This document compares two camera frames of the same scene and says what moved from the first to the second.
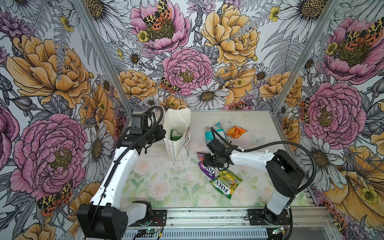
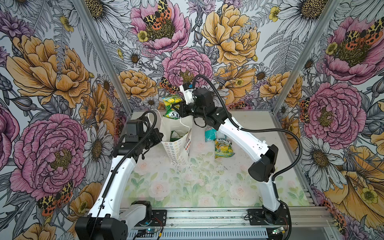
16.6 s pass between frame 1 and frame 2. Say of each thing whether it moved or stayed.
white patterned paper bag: stayed
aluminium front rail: stayed
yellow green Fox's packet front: moved
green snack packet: stayed
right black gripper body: moved
